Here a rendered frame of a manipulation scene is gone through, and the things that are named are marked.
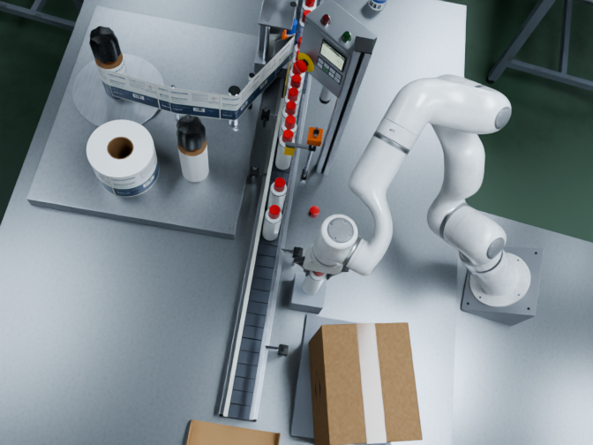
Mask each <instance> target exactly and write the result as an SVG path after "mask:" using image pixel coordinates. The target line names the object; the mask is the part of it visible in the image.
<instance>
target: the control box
mask: <svg viewBox="0 0 593 445"><path fill-rule="evenodd" d="M325 14H327V15H329V16H330V18H331V19H330V21H331V23H330V25H329V26H322V25H321V24H320V20H321V19H322V16H323V15H325ZM346 31H348V32H350V33H351V41H350V43H343V42H342V41H341V37H342V34H343V33H344V32H346ZM356 36H360V37H364V38H369V39H373V48H374V45H375V43H376V40H377V38H378V36H377V35H376V34H375V33H373V32H372V31H371V30H370V29H368V28H367V27H366V26H364V25H363V24H362V23H361V22H359V21H358V20H357V19H356V18H354V17H353V16H352V15H351V14H349V13H348V12H347V11H345V10H344V9H343V8H342V7H341V6H340V5H339V4H337V3H336V2H335V1H334V0H326V1H324V2H323V3H322V4H320V5H319V6H318V7H316V8H315V9H314V10H312V11H311V12H310V13H308V14H307V15H306V16H305V21H304V30H303V34H302V40H301V45H300V50H299V54H298V60H299V59H300V60H303V59H305V60H306V61H307V62H308V64H309V65H308V66H307V72H308V73H309V74H311V75H312V77H313V78H315V79H316V80H317V81H318V82H319V83H320V84H322V85H323V86H324V87H325V88H326V89H328V90H329V91H330V92H331V93H332V94H334V95H335V96H336V97H337V98H339V96H340V93H341V90H342V86H343V83H344V80H345V77H346V74H347V71H348V68H349V63H350V60H351V58H352V53H353V49H354V48H353V46H354V41H355V39H356ZM323 39H324V40H326V41H327V42H328V43H329V44H331V45H332V46H333V47H334V48H336V49H337V50H338V51H339V52H341V53H342V54H343V55H344V56H345V57H346V58H347V61H346V64H345V67H344V70H343V72H341V71H340V70H339V69H338V68H336V67H335V66H334V65H333V64H331V63H330V62H329V61H328V60H327V59H325V58H324V57H323V56H322V55H320V53H319V52H320V47H321V43H322V40H323ZM373 48H372V50H373ZM318 56H319V57H321V58H322V59H323V60H324V61H326V62H327V63H328V64H329V65H331V66H332V67H333V68H334V69H335V70H336V71H338V72H339V73H340V74H341V75H342V82H341V84H340V85H339V84H338V83H337V82H335V81H334V80H333V79H332V78H330V77H329V76H328V75H327V74H326V73H325V72H323V71H322V70H321V69H320V68H319V67H318V66H317V65H316V63H317V59H318Z"/></svg>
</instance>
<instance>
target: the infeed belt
mask: <svg viewBox="0 0 593 445"><path fill-rule="evenodd" d="M302 3H303V0H299V3H298V8H297V13H296V20H297V26H296V39H297V29H298V24H299V20H300V15H301V9H302ZM308 75H309V73H308V72H305V75H304V83H303V90H302V94H301V98H300V103H299V107H298V115H297V119H296V124H298V118H299V113H300V108H301V102H302V97H303V94H305V92H306V86H307V80H308ZM278 143H279V139H278V137H277V142H276V147H275V152H274V161H273V166H272V171H271V177H270V181H269V186H268V191H267V197H266V205H265V211H264V215H263V221H262V225H261V231H260V235H259V245H258V250H257V255H256V260H255V265H254V269H253V275H252V280H251V289H250V294H249V299H248V304H247V309H246V315H245V319H244V328H243V334H242V338H241V343H240V349H239V353H238V359H237V363H236V372H235V378H234V383H233V388H232V393H231V398H230V403H229V412H228V417H230V418H236V419H246V420H252V419H249V417H250V412H251V402H252V397H253V391H254V386H255V381H256V375H257V370H258V363H259V354H260V348H261V343H262V337H263V332H264V327H265V321H266V311H267V306H268V300H269V295H270V290H271V284H272V279H273V273H274V263H275V257H276V252H277V246H278V241H279V236H280V230H281V225H280V228H279V233H278V237H277V239H276V240H274V241H267V240H265V239H264V238H263V236H262V231H263V226H264V220H265V213H266V211H267V204H268V199H269V193H270V187H271V184H272V183H273V182H274V181H275V179H276V178H278V177H282V178H283V179H284V180H285V182H286V186H287V188H288V182H289V173H290V166H291V162H290V166H289V168H288V169H287V170H278V169H277V168H276V166H275V159H276V154H277V148H278Z"/></svg>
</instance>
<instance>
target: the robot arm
mask: <svg viewBox="0 0 593 445"><path fill-rule="evenodd" d="M510 117H511V104H510V102H509V100H508V99H507V98H506V97H505V96H504V95H503V94H502V93H501V92H499V91H497V90H495V89H492V88H490V87H486V86H484V85H481V84H479V83H476V82H474V81H472V80H469V79H465V78H463V77H460V76H456V75H453V74H444V75H441V76H438V77H437V78H423V79H416V80H414V81H411V82H410V83H408V84H407V85H405V86H404V87H403V88H402V89H401V90H400V91H399V92H398V93H397V95H396V96H395V98H394V99H393V101H392V102H391V104H390V106H389V108H388V109H387V112H386V114H385V115H384V116H383V118H382V120H381V121H380V123H379V126H378V127H377V129H376V132H375V133H374V134H373V135H372V138H371V140H370V141H369V143H368V145H367V147H366V149H365V150H364V152H363V154H362V156H361V157H360V159H359V161H358V163H357V165H356V167H355V168H354V170H353V172H352V173H351V175H350V178H349V188H350V190H351V191H352V192H353V193H354V194H355V195H356V196H357V197H358V198H359V199H360V200H361V201H362V202H363V203H364V204H365V205H366V206H367V207H368V208H369V209H370V211H371V213H372V216H373V219H374V222H375V231H374V234H373V236H372V239H371V240H370V241H366V240H364V239H362V238H360V237H359V236H358V235H357V226H356V224H355V223H354V222H353V220H352V219H350V218H349V217H347V216H346V215H339V214H338V215H330V216H329V217H328V218H327V219H326V220H325V221H324V222H323V223H322V225H321V228H320V230H319V234H318V236H317V237H316V240H315V242H314V243H313V244H311V245H310V246H309V247H308V248H307V249H306V251H305V253H304V257H298V258H295V259H294V263H296V264H297V265H299V267H301V268H303V269H304V272H305V276H308V275H309V273H310V270H311V271H315V272H320V273H326V274H327V280H329V278H330V277H332V276H335V275H338V274H341V273H342V272H343V273H345V272H349V270H350V269H351V270H353V271H354V272H356V273H358V274H359V275H370V274H371V273H372V272H373V271H374V270H375V268H376V267H377V266H378V264H379V262H380V261H381V259H382V257H383V256H384V254H385V252H386V250H387V248H388V246H389V244H390V242H391V238H392V235H393V223H392V216H391V213H390V210H389V206H388V204H387V196H386V194H387V188H388V186H389V185H390V184H391V182H392V180H393V179H394V176H395V175H396V173H397V171H398V170H399V168H400V167H401V166H402V163H403V162H404V160H405V159H406V157H407V155H408V154H409V151H410V150H411V148H412V147H413V146H414V144H415V142H416V140H417V138H418V136H419V135H420V133H421V131H422V130H423V129H424V127H425V126H426V124H431V125H432V128H433V130H434V131H435V133H436V135H437V137H438V139H439V142H440V144H441V146H442V150H443V154H444V179H443V183H442V186H441V189H440V191H439V194H438V196H437V197H436V199H435V200H434V202H433V203H432V204H431V206H430V207H429V210H428V212H427V222H428V225H429V227H430V229H431V230H432V232H433V233H434V234H436V235H437V236H438V237H440V238H442V239H443V240H444V241H446V242H447V243H449V244H450V245H451V246H452V247H454V248H455V249H457V250H458V252H459V256H460V259H461V261H462V263H463V264H464V265H465V267H466V268H467V269H468V270H469V272H470V273H471V276H470V281H469V282H470V288H471V290H472V292H473V294H474V296H475V297H476V298H477V299H478V300H479V301H480V302H481V303H483V304H485V305H487V306H491V307H506V306H509V305H512V304H514V303H516V302H517V301H519V300H520V299H521V298H522V297H523V296H524V295H525V294H526V292H527V291H528V289H529V285H530V272H529V268H528V267H527V265H526V263H525V262H524V261H523V260H522V259H520V258H519V257H518V256H516V255H514V254H511V253H505V251H504V250H503V247H504V246H505V244H506V241H507V235H506V233H505V231H504V230H503V229H502V228H501V227H500V226H499V225H498V224H497V223H496V222H494V221H493V220H492V219H491V218H489V217H488V216H486V215H484V214H482V213H480V212H479V211H477V210H475V209H474V208H473V207H471V206H469V205H468V204H467V203H466V201H465V199H466V198H468V197H470V196H472V195H473V194H475V193H476V192H477V191H478V190H479V188H480V186H481V184H482V182H483V178H484V147H483V144H482V142H481V140H480V139H479V137H478V136H477V135H478V134H488V133H493V132H497V131H499V130H500V129H502V128H503V127H504V126H505V125H506V124H507V122H508V120H509V118H510ZM381 134H382V135H381ZM395 142H396V143H395Z"/></svg>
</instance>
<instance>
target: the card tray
mask: <svg viewBox="0 0 593 445"><path fill-rule="evenodd" d="M280 439H281V433H279V434H278V433H273V432H267V431H261V430H255V429H250V428H243V427H238V426H227V425H222V424H215V423H210V422H205V421H198V420H193V419H192V420H191V425H190V430H189V434H188V439H187V443H186V445H280Z"/></svg>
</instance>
